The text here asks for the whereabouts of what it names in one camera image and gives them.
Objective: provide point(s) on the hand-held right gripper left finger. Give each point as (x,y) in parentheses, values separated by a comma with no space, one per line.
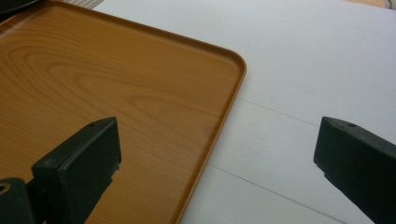
(77,168)

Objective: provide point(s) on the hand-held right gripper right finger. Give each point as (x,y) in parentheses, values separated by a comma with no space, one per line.
(358,158)

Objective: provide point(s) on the wooden tray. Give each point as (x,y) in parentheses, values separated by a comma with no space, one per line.
(118,102)

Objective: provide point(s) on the dark round object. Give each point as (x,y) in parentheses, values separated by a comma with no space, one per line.
(12,6)

